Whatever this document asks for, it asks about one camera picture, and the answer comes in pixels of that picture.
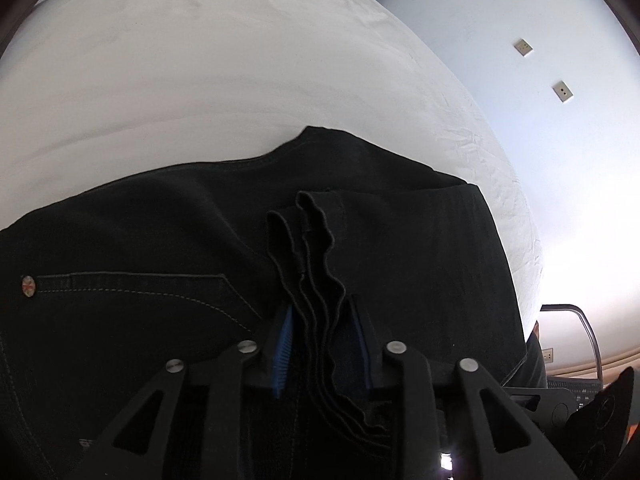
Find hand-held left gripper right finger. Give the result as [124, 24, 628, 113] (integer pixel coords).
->
[349, 296, 578, 480]

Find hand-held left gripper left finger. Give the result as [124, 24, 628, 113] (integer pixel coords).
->
[75, 304, 297, 480]

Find black denim pants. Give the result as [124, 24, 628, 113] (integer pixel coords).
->
[0, 126, 548, 480]

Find bed with white sheet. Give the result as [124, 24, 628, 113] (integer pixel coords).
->
[0, 0, 546, 341]

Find metal tube frame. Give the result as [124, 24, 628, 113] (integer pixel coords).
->
[540, 303, 604, 382]

